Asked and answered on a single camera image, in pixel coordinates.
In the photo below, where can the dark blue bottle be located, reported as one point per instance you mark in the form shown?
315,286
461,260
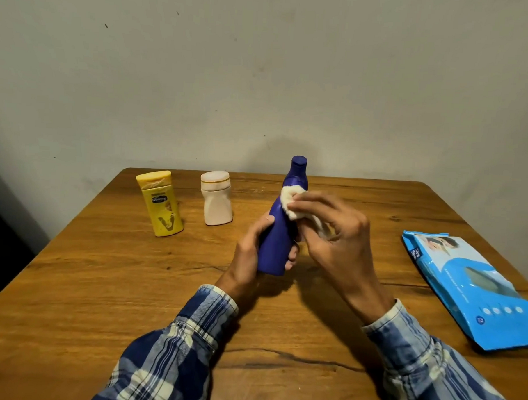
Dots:
275,250
298,173

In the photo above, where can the person's right hand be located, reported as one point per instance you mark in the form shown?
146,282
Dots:
345,249

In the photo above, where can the yellow bottle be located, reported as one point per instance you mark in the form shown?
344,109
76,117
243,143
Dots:
161,206

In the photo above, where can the person's left hand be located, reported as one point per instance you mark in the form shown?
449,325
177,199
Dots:
244,262

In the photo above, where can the person's left forearm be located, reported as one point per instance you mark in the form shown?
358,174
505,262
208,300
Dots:
170,350

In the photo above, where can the white wet wipe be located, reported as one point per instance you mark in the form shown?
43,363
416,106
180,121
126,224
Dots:
288,194

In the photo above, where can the white bottle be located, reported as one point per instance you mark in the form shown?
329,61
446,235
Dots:
216,204

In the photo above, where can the person's right forearm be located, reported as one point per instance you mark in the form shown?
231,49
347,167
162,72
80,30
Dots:
440,371

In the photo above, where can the blue wet wipes pack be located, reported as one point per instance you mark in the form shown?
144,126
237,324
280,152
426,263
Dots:
465,285

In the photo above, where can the wooden table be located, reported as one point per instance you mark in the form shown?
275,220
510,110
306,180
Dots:
68,285

